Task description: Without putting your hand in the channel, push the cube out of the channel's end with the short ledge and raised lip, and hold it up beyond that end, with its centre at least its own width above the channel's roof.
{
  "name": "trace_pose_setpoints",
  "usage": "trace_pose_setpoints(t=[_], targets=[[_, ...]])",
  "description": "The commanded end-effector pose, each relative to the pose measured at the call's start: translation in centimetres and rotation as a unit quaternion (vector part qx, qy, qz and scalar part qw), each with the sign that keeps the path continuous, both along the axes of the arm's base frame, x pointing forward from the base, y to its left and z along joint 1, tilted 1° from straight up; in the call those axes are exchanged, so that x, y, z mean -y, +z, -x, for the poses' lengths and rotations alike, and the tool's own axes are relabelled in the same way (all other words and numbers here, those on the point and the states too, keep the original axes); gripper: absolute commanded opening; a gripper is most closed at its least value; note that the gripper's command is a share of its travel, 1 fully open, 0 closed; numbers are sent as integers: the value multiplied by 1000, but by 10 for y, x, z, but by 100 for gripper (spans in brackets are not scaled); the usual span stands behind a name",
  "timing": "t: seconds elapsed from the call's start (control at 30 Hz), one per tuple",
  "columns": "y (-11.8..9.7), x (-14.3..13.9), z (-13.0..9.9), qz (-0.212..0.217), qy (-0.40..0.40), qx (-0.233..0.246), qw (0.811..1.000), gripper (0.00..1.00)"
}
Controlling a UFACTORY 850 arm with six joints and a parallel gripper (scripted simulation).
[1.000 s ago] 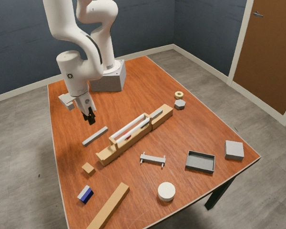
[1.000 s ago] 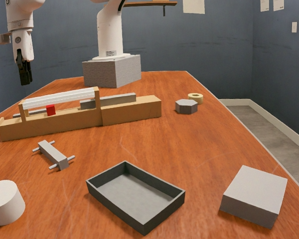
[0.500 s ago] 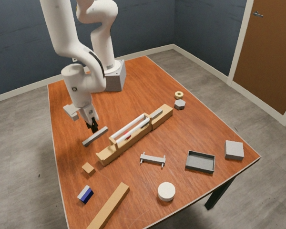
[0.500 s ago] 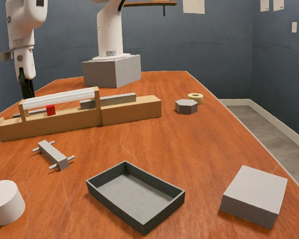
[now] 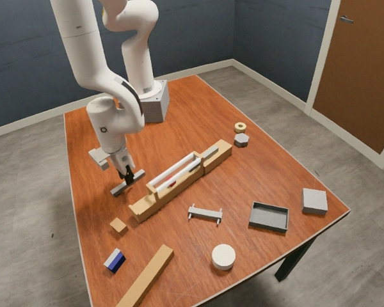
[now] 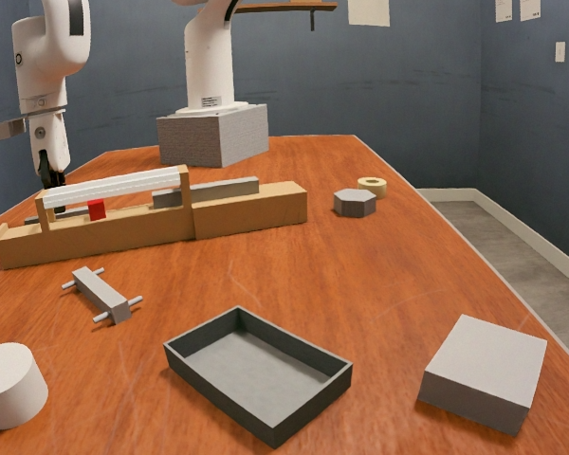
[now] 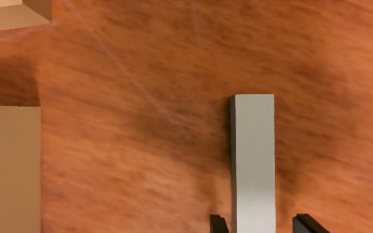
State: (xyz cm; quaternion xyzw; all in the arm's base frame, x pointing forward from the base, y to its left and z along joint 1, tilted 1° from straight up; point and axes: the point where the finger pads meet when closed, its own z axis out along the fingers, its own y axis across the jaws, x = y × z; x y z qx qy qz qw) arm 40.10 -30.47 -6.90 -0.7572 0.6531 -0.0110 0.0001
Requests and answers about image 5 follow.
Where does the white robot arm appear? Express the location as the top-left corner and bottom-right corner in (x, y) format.
(51, 0), (162, 171)

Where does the long tan wooden bar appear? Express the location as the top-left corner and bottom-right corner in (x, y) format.
(116, 244), (175, 307)

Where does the beige roll of masking tape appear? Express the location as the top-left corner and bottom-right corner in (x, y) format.
(235, 123), (246, 134)

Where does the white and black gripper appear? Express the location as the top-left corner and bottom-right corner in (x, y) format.
(109, 145), (135, 185)

